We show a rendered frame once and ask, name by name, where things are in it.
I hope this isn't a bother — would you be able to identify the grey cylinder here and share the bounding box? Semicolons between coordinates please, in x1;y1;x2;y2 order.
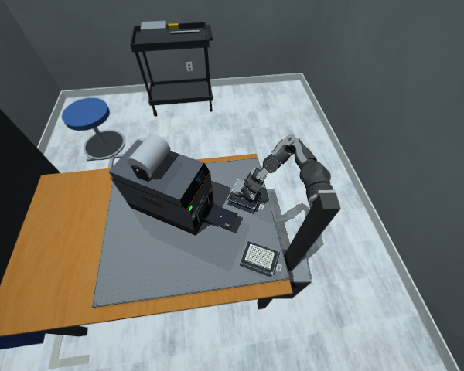
127;134;171;178

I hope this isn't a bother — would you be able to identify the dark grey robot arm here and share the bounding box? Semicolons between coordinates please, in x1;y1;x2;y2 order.
251;134;336;209

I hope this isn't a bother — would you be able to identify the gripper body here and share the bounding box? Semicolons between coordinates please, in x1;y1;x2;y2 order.
244;172;264;193

